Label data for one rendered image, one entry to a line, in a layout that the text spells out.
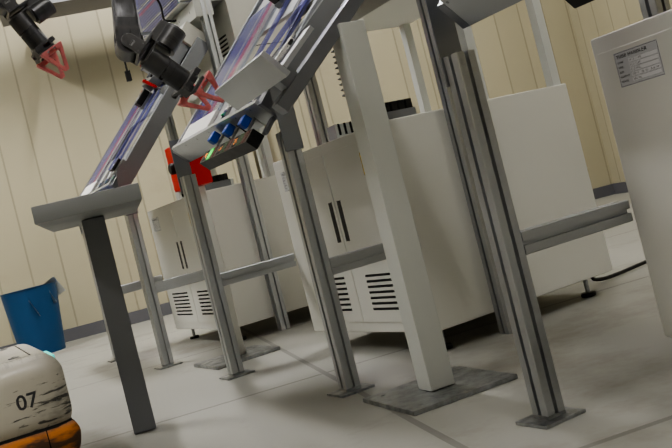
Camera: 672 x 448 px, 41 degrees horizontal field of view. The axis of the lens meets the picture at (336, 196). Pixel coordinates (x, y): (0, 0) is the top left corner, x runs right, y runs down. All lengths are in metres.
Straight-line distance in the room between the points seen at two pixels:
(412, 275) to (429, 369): 0.20
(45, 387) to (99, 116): 4.24
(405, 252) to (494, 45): 5.06
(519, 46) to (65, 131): 3.32
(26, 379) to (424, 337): 0.87
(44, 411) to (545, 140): 1.50
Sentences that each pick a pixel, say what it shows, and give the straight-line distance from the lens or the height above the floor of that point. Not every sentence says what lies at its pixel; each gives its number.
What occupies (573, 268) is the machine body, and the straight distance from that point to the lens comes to 2.65.
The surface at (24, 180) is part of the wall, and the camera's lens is 6.20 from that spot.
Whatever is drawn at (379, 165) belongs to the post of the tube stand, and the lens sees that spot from 1.91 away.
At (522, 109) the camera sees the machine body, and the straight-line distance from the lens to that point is 2.60.
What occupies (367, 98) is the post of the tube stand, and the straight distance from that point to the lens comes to 1.93.
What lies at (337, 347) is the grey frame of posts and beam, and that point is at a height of 0.11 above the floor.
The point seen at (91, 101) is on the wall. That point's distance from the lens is 6.24.
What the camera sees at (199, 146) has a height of 0.70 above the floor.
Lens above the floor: 0.44
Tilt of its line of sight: level
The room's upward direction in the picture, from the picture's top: 14 degrees counter-clockwise
